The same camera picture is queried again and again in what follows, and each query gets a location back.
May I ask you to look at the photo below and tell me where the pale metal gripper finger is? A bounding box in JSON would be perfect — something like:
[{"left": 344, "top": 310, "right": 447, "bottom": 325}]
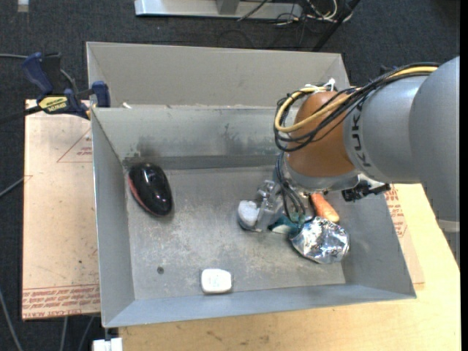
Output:
[
  {"left": 269, "top": 195, "right": 285, "bottom": 230},
  {"left": 255, "top": 181, "right": 274, "bottom": 233}
]

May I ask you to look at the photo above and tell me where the white crumpled lump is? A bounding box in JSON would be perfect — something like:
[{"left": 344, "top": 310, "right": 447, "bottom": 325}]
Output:
[{"left": 237, "top": 199, "right": 261, "bottom": 230}]

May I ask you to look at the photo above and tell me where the teal and white flat thing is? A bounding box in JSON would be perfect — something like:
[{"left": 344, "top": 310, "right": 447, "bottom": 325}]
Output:
[{"left": 268, "top": 216, "right": 305, "bottom": 235}]

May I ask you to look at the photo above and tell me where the orange toy carrot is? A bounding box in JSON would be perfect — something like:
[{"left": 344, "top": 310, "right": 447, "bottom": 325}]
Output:
[{"left": 309, "top": 192, "right": 341, "bottom": 223}]

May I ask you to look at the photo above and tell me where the grey metal bin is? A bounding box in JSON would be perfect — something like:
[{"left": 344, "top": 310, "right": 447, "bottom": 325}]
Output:
[{"left": 86, "top": 41, "right": 418, "bottom": 328}]

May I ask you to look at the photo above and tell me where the crumpled silver foil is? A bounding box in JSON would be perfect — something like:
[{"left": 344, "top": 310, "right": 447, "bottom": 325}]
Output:
[{"left": 288, "top": 216, "right": 351, "bottom": 265}]

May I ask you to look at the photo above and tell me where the white rounded flat block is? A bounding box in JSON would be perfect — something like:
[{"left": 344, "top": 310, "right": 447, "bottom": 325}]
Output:
[{"left": 200, "top": 268, "right": 233, "bottom": 295}]

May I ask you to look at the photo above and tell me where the black computer mouse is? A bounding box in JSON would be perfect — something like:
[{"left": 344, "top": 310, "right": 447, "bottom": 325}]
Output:
[{"left": 127, "top": 162, "right": 174, "bottom": 218}]

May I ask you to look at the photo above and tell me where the brown cardboard board red print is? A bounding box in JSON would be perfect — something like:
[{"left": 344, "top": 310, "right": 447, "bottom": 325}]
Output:
[{"left": 21, "top": 99, "right": 426, "bottom": 321}]

